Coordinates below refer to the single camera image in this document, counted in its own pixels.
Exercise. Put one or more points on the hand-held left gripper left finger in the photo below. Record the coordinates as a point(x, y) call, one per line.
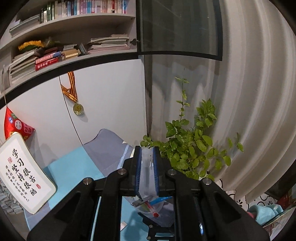
point(138, 166)

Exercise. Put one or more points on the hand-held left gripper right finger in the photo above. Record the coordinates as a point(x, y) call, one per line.
point(156, 169)

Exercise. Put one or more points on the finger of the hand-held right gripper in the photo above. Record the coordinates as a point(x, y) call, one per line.
point(151, 231)

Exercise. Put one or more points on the clear plastic bag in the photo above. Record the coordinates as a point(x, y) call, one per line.
point(145, 176)

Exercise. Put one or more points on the red pen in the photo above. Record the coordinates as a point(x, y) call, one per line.
point(152, 209)

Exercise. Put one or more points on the blue pen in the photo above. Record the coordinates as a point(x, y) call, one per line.
point(159, 200)

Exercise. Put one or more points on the green leafy plant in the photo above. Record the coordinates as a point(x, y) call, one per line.
point(185, 150)

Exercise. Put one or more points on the teal grey desk mat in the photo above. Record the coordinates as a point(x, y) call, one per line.
point(76, 162)

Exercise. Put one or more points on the grey bookshelf cabinet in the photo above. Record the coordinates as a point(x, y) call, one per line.
point(104, 92)

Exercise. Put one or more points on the gold medal with striped ribbon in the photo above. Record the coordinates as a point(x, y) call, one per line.
point(78, 108)

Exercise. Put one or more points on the white black patterned cloth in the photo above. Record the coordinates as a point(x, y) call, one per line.
point(242, 199)

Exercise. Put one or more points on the white calligraphy plaque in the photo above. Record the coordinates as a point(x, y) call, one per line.
point(23, 171)

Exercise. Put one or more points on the teal cloth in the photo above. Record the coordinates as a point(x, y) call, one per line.
point(266, 213)

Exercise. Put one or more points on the grey curtain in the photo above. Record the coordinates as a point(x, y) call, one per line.
point(254, 104)

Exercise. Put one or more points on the stack of magazines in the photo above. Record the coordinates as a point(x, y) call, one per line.
point(108, 44)

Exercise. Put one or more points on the red hanging pouch ornament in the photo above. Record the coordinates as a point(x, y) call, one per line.
point(16, 125)

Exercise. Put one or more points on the tan book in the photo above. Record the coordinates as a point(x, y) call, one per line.
point(70, 53)

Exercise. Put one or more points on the tall stack of papers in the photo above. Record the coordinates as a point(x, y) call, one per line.
point(9, 199)

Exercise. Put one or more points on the red books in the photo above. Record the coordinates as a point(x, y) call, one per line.
point(48, 60)

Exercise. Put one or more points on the glass cabinet door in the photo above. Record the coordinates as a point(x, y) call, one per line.
point(180, 25)

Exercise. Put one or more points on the stack of grey books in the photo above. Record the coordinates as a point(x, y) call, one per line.
point(22, 67)

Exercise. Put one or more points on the yellow flower bunch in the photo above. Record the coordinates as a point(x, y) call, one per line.
point(31, 45)

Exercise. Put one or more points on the row of upright books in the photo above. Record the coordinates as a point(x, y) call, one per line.
point(87, 7)

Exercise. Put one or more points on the flat pile of papers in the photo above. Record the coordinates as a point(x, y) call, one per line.
point(25, 26)

